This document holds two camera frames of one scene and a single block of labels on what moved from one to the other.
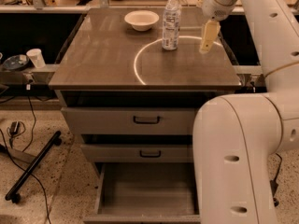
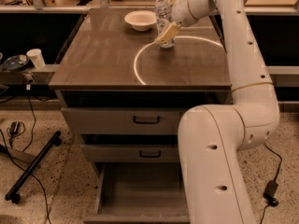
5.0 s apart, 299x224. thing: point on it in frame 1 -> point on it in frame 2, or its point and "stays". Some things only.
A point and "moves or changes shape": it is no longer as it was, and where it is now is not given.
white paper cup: x=36 y=57 stays
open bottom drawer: x=147 y=193 stays
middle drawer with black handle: x=140 y=153 stays
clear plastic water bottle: x=171 y=21 moves or changes shape
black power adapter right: x=274 y=186 stays
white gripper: x=212 y=8 -> x=181 y=12
